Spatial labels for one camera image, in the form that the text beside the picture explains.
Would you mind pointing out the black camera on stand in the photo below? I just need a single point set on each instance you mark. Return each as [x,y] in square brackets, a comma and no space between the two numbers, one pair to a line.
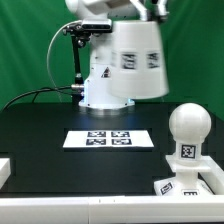
[80,32]

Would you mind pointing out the white lamp shade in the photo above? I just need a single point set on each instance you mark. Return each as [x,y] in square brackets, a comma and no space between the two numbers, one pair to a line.
[137,62]

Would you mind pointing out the white front rail wall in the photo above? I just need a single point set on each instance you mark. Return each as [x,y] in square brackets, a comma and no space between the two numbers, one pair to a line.
[112,210]

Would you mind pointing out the white lamp bulb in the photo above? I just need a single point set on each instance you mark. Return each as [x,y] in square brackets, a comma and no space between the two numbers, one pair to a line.
[189,124]

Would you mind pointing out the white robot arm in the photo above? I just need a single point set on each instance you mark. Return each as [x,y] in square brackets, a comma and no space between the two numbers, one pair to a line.
[97,95]

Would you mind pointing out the paper sheet with markers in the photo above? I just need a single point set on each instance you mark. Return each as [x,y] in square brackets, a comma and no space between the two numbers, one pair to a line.
[107,139]

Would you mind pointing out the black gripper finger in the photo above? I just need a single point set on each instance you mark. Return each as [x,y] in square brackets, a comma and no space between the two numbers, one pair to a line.
[160,7]
[142,10]

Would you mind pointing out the white left rail block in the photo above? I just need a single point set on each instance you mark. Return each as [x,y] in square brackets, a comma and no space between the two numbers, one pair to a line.
[5,170]

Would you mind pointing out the white lamp base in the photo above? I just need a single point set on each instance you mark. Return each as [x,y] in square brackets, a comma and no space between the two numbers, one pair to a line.
[203,177]

